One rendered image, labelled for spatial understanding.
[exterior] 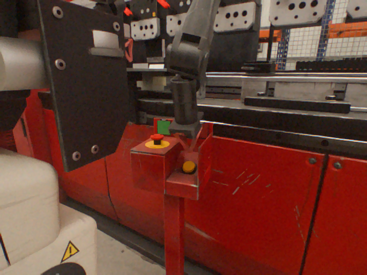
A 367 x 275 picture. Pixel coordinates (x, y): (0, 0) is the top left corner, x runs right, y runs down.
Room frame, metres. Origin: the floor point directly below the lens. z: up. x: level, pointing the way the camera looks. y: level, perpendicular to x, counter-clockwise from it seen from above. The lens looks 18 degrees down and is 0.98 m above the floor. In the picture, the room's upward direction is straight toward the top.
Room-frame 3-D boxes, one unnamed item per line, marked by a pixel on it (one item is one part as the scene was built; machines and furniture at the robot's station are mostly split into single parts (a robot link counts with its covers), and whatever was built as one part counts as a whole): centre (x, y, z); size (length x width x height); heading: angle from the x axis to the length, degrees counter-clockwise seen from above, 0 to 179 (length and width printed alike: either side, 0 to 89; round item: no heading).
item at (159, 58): (1.08, 0.12, 1.08); 0.10 x 0.02 x 0.10; 57
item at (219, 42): (1.64, 0.04, 1.12); 1.13 x 0.02 x 0.44; 57
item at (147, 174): (0.61, 0.02, 0.75); 0.20 x 0.16 x 0.18; 70
